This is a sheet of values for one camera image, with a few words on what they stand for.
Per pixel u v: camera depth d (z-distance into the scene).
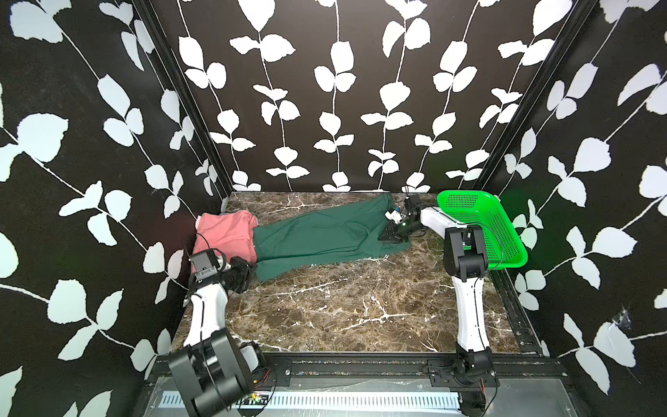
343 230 1.07
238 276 0.75
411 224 0.92
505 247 1.00
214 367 0.44
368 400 0.70
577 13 0.70
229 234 0.99
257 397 0.71
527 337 0.84
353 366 0.76
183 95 0.86
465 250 0.64
